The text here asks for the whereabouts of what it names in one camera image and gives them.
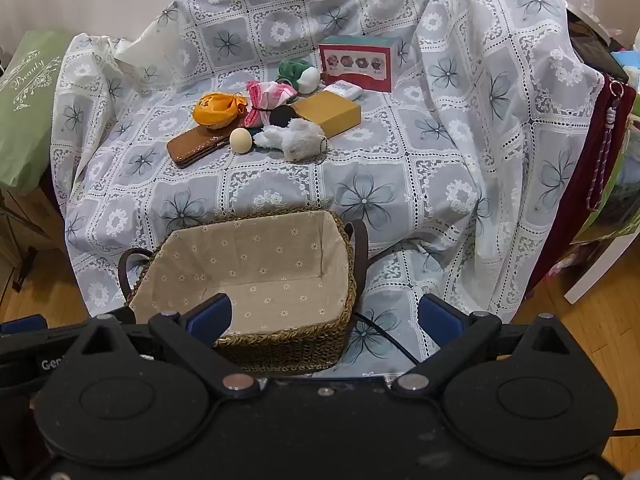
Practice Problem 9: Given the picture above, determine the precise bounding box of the pink striped cloth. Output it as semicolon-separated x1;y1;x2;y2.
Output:
243;80;301;128

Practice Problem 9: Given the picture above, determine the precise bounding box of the green pillow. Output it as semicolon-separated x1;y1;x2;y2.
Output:
0;30;76;193

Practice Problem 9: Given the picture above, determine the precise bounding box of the black cable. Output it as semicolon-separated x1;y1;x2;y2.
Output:
352;311;418;368

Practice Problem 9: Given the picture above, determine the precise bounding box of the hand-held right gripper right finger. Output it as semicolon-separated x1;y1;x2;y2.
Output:
390;294;581;401

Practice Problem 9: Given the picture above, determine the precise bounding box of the dark red cloth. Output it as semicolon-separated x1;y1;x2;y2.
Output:
525;72;638;301

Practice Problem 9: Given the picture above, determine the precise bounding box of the orange plush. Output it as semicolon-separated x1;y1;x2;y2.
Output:
193;91;248;127

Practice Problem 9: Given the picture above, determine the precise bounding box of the white furniture panel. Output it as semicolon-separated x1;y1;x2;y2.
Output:
565;230;640;306

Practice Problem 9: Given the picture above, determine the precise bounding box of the pink cord lanyard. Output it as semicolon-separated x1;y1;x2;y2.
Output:
586;80;627;212

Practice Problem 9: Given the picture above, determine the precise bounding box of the yellow flat box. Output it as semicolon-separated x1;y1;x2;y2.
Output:
291;92;362;137

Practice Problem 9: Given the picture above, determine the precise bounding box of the floral lace cloth cover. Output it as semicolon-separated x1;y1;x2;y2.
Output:
50;0;621;377

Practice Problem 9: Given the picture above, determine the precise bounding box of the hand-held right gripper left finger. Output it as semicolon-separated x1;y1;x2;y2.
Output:
67;294;261;401

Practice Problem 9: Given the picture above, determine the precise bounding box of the white fluffy plush toy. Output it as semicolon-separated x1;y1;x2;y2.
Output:
252;118;331;162

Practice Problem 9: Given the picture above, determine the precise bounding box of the black flat board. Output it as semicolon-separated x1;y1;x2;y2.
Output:
567;10;631;83

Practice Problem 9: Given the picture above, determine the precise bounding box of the woven basket with fabric lining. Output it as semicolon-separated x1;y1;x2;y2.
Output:
118;208;369;375

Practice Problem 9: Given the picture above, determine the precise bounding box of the red and teal box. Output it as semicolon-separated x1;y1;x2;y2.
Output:
319;36;412;93

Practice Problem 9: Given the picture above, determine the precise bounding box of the brown leather case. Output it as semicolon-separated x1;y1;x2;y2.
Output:
166;122;236;168

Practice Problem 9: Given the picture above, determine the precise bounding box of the white wrapped packet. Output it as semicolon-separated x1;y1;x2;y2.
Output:
322;80;364;103

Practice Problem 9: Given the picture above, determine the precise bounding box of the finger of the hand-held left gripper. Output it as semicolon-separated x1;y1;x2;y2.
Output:
0;314;47;335

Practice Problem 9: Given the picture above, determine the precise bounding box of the green and white plush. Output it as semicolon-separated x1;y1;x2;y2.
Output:
277;59;321;95

